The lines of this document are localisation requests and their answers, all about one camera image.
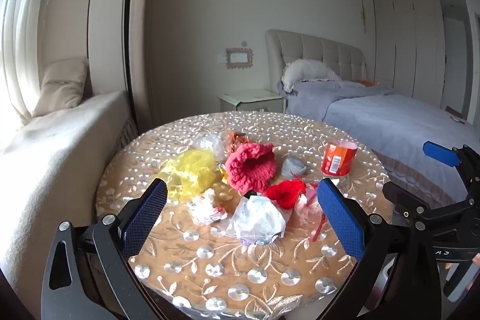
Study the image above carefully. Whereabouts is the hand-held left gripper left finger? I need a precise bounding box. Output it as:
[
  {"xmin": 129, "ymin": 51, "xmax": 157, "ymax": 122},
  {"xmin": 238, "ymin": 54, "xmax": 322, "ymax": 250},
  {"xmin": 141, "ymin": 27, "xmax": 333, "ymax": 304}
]
[{"xmin": 40, "ymin": 178, "xmax": 169, "ymax": 320}]

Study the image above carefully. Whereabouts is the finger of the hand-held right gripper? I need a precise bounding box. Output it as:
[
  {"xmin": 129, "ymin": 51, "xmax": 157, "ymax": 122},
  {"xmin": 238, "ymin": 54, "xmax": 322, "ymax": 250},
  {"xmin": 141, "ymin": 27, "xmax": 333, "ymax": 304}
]
[
  {"xmin": 422, "ymin": 141, "xmax": 480, "ymax": 201},
  {"xmin": 382, "ymin": 181, "xmax": 474, "ymax": 228}
]

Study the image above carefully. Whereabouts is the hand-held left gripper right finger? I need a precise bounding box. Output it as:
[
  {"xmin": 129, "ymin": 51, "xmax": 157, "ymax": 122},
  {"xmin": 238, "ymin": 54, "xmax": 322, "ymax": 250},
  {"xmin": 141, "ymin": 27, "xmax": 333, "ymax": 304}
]
[{"xmin": 317, "ymin": 178, "xmax": 443, "ymax": 320}]

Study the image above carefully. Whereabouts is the red paper cup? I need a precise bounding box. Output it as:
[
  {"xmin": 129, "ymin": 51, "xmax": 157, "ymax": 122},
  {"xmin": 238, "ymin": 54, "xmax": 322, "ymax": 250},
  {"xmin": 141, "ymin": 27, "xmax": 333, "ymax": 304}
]
[{"xmin": 321, "ymin": 140, "xmax": 358, "ymax": 176}]

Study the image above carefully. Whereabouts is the small red knitted piece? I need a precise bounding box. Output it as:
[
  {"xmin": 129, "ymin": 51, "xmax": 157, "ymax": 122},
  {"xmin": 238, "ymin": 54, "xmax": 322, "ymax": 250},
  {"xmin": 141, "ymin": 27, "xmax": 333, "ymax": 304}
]
[{"xmin": 264, "ymin": 178, "xmax": 307, "ymax": 210}]

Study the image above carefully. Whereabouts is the white printed wrapper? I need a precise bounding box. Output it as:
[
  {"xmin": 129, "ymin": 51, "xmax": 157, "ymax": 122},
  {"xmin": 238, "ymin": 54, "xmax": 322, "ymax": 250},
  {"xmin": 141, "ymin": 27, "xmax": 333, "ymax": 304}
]
[{"xmin": 187, "ymin": 189, "xmax": 229, "ymax": 225}]

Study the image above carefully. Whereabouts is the white paper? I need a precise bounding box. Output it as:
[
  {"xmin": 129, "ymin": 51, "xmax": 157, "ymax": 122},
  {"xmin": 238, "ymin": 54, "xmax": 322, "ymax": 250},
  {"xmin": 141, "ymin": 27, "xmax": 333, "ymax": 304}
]
[{"xmin": 227, "ymin": 194, "xmax": 291, "ymax": 245}]

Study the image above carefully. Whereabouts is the pink knitted hat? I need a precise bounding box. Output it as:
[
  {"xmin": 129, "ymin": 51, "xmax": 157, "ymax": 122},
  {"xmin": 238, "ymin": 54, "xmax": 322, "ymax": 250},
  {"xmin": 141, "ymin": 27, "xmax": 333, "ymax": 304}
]
[{"xmin": 225, "ymin": 143, "xmax": 277, "ymax": 193}]

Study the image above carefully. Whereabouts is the pink plastic scrap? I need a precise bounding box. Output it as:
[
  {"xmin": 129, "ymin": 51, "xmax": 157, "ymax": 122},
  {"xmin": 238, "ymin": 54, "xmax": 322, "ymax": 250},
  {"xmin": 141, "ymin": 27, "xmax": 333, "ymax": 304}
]
[{"xmin": 305, "ymin": 183, "xmax": 319, "ymax": 208}]

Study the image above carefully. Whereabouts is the yellow plastic bag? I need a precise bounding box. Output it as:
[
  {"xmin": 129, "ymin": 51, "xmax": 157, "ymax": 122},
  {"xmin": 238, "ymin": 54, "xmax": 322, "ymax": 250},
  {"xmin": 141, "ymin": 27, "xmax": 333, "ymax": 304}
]
[{"xmin": 157, "ymin": 148, "xmax": 226, "ymax": 201}]

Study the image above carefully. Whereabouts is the bed with grey blanket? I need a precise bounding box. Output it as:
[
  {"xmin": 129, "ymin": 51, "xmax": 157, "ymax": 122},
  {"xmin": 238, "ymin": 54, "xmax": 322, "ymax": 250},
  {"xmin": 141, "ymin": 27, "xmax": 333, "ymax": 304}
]
[{"xmin": 277, "ymin": 80, "xmax": 480, "ymax": 208}]

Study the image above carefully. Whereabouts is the clear plastic bag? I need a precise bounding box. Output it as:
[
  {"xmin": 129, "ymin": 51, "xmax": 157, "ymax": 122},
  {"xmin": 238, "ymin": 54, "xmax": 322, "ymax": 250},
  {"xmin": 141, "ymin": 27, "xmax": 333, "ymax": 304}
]
[{"xmin": 193, "ymin": 134, "xmax": 227, "ymax": 161}]

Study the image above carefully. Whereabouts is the round table with embroidered cloth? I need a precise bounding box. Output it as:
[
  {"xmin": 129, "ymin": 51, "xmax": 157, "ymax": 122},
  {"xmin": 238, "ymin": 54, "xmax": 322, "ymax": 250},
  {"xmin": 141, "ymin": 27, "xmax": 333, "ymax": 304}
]
[{"xmin": 95, "ymin": 111, "xmax": 394, "ymax": 320}]

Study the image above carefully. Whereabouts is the beige wardrobe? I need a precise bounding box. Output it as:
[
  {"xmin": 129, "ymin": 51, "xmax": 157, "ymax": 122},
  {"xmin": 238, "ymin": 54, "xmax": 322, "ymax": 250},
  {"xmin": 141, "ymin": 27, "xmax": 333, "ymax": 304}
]
[{"xmin": 372, "ymin": 0, "xmax": 447, "ymax": 111}]

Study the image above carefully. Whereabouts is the cream covered window seat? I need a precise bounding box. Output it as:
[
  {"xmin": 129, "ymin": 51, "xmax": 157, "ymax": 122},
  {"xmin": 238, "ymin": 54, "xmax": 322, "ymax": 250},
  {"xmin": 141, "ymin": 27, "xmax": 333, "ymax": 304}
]
[{"xmin": 0, "ymin": 91, "xmax": 132, "ymax": 306}]

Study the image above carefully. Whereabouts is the orange snack wrapper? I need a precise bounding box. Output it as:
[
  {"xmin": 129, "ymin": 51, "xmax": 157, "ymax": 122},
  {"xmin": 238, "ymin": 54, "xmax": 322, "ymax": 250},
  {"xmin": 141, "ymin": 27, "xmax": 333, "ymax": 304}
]
[{"xmin": 225, "ymin": 129, "xmax": 248, "ymax": 156}]

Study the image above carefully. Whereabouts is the white nightstand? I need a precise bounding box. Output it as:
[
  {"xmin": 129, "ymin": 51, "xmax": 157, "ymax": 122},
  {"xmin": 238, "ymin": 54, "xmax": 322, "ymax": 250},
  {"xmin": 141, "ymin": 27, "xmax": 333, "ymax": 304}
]
[{"xmin": 219, "ymin": 89, "xmax": 286, "ymax": 114}]

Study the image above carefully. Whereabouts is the white ruffled pillow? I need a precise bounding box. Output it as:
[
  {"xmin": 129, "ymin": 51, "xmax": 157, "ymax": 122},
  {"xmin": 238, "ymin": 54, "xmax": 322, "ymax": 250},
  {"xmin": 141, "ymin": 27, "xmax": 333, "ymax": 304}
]
[{"xmin": 281, "ymin": 59, "xmax": 342, "ymax": 93}]

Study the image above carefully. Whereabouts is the beige cushion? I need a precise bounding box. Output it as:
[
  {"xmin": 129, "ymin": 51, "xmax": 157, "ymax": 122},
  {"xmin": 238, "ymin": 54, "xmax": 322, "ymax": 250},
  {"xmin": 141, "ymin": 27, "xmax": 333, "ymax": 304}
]
[{"xmin": 32, "ymin": 58, "xmax": 89, "ymax": 118}]

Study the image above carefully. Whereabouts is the beige tufted headboard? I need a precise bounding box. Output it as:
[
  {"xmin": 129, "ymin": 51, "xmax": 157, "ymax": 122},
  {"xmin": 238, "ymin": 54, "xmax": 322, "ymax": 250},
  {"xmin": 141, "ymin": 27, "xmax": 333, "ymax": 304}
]
[{"xmin": 265, "ymin": 29, "xmax": 368, "ymax": 96}]

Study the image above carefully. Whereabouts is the white sheer curtain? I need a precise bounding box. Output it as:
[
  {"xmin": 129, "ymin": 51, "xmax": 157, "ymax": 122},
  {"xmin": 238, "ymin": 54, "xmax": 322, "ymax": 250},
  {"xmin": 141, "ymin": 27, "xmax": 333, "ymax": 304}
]
[{"xmin": 0, "ymin": 0, "xmax": 64, "ymax": 126}]

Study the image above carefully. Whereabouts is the framed wall switch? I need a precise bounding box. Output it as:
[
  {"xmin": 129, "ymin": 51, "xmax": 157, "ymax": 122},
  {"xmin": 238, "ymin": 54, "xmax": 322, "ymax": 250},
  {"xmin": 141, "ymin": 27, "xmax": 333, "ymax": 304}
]
[{"xmin": 225, "ymin": 47, "xmax": 255, "ymax": 70}]

